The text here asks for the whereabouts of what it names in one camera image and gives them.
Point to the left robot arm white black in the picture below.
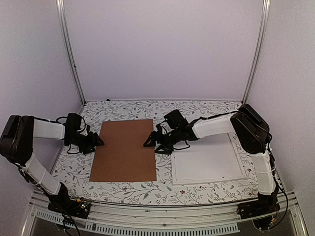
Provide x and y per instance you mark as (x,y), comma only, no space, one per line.
(16,145)

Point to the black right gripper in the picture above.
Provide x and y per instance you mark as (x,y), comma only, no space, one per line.
(152,136)

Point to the left aluminium corner post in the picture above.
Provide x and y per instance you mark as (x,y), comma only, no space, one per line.
(68,49)

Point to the aluminium front rail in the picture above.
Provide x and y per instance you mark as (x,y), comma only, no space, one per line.
(204,220)

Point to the aluminium corner post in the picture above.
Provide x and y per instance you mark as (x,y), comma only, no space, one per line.
(68,49)
(258,48)

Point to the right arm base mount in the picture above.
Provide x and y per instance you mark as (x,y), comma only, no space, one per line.
(266,209)

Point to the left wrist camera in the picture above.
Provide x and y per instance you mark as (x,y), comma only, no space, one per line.
(73,122)

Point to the white picture frame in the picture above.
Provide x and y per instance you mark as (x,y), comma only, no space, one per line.
(209,180)

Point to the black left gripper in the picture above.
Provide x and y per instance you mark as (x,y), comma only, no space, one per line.
(94,141)

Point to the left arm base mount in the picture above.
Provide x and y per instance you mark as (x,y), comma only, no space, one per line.
(63,204)

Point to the brown cardboard backing board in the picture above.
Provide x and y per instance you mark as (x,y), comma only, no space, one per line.
(123,158)

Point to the right aluminium corner post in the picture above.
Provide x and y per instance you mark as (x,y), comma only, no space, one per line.
(258,48)

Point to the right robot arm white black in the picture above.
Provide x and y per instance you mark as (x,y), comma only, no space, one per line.
(253,134)

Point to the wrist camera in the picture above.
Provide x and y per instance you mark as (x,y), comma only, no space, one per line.
(175,119)
(73,122)

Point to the dark red blue photo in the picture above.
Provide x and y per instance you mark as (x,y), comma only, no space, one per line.
(209,162)

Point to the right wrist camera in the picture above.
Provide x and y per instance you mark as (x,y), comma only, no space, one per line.
(175,119)

